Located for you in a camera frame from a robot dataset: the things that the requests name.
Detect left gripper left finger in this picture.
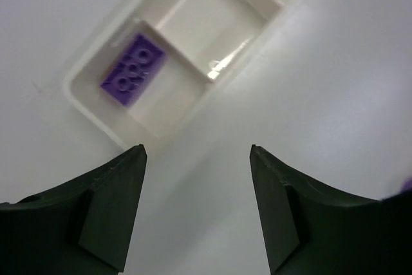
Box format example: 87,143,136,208
1,145,147,274

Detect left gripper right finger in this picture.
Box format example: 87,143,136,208
250,146,411,274

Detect purple half-round lego brick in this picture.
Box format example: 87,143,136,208
100,33,167,107

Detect white three-compartment tray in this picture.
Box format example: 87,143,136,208
63,0,288,153

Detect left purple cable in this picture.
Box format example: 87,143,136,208
398,176,412,195

